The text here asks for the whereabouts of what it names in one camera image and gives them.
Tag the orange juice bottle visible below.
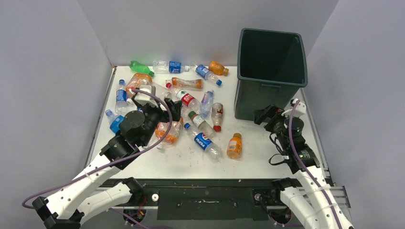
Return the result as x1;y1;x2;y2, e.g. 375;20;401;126
209;61;229;76
226;133;242;159

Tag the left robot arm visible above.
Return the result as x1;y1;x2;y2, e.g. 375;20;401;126
32;98;182;229

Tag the blue label bottle blue cap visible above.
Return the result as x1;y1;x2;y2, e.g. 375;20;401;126
195;64;222;86

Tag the clear bottle blue label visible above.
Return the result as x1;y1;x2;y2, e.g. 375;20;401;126
152;61;191;74

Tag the Pepsi bottle blue label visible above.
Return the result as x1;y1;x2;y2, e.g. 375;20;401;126
184;123;223;163

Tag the green plastic bottle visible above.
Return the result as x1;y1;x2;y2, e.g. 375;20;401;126
129;61;155;77

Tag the dark green plastic bin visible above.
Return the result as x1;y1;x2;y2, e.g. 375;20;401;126
234;28;308;121

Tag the flattened orange label bottle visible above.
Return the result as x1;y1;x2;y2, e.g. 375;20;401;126
165;77;203;89

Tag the Nongfu bottle red white label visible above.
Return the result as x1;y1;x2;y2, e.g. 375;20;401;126
165;83;200;111

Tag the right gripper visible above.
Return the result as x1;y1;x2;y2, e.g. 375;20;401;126
254;103;289;148

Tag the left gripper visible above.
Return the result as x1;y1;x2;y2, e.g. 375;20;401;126
138;97;181;147

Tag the clear bottle silver cap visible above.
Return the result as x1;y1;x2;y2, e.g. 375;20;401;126
151;82;172;101

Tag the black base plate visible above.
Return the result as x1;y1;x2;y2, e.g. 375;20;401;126
121;179;291;221

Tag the large orange label bottle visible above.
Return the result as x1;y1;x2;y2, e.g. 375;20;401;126
126;73;153;98

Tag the Starbucks bottle green cap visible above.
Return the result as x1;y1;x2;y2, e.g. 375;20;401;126
188;110;215;137

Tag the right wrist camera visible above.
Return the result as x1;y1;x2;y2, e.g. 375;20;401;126
281;98;307;118

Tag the slim blue label bottle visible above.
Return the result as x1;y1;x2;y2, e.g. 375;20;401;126
115;79;128;116

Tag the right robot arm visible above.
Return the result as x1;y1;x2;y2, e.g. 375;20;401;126
254;99;354;229

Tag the blue label bottle left edge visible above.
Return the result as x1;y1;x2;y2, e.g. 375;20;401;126
105;109;124;134

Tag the small clear water bottle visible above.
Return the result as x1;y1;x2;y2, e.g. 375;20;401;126
199;90;214;119

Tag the crushed orange label bottle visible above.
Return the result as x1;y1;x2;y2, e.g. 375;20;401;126
154;117;184;151

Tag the clear bottle red cap label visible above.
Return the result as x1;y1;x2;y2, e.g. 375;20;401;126
211;103;224;132

